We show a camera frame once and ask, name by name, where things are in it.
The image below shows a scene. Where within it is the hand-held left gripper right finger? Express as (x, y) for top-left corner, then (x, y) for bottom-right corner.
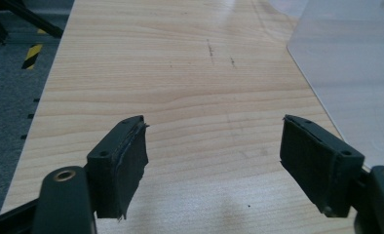
(279, 114), (365, 218)

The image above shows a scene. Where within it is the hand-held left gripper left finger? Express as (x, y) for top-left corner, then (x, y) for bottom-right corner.
(86, 114), (150, 220)

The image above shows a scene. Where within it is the translucent white plastic sheet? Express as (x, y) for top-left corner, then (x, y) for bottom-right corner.
(267, 0), (384, 170)

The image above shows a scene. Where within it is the yellow black hazard tape strip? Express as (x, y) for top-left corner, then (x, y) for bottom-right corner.
(20, 43), (44, 70)

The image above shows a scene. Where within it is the black metal stand leg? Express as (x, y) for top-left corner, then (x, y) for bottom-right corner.
(0, 0), (64, 44)

